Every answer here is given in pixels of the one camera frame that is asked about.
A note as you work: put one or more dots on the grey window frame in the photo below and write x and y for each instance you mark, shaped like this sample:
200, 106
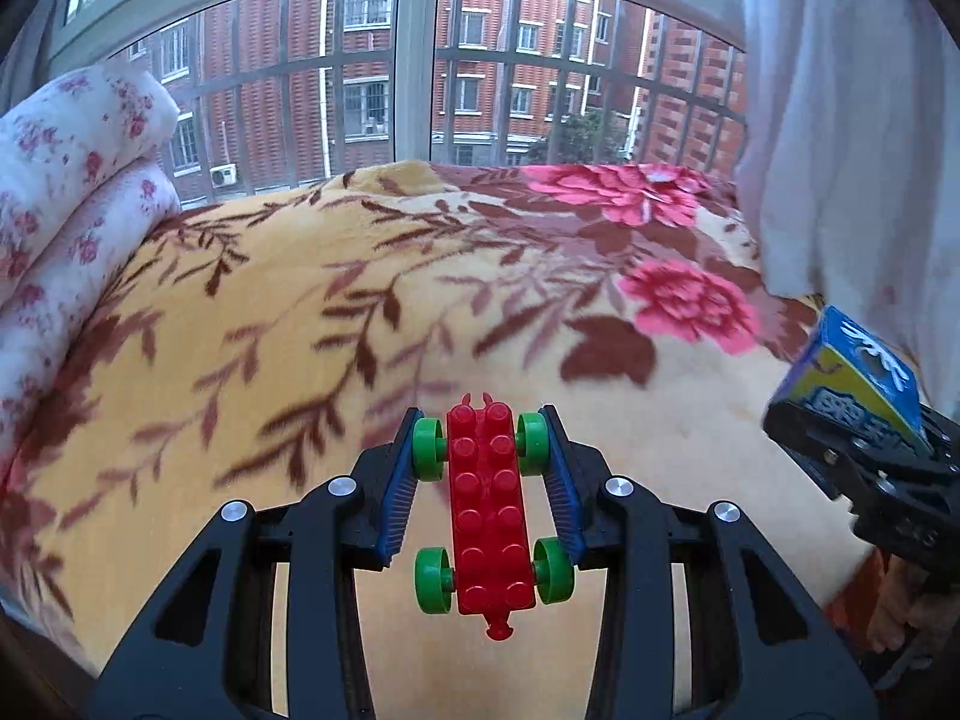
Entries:
416, 52

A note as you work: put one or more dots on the white air conditioner unit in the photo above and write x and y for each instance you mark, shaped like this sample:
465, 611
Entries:
223, 175

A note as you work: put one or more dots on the red brick building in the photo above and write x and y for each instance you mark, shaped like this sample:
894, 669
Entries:
277, 127

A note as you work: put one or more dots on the yellow floral blanket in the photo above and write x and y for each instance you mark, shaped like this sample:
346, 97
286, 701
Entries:
225, 390

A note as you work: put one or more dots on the green tree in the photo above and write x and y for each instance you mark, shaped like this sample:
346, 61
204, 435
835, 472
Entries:
589, 136

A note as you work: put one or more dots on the person's right hand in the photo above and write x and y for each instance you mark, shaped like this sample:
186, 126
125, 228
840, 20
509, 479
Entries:
892, 607

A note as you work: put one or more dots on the white floral quilt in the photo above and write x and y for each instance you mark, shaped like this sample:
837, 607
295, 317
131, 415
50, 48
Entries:
75, 202

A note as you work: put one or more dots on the blue yellow carton box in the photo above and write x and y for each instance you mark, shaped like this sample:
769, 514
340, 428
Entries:
855, 375

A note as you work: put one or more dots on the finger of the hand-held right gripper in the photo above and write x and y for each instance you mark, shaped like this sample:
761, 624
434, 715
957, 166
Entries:
946, 439
817, 442

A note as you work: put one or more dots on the red toy car green wheels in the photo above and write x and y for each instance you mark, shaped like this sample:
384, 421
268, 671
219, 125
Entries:
487, 510

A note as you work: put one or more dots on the white curtain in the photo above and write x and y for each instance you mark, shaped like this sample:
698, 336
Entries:
825, 127

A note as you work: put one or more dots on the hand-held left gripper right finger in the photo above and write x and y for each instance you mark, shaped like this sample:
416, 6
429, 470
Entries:
564, 495

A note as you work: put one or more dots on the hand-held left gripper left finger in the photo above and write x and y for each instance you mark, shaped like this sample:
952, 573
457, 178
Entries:
397, 495

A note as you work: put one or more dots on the metal window grille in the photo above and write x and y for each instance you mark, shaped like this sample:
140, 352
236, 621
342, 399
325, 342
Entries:
336, 90

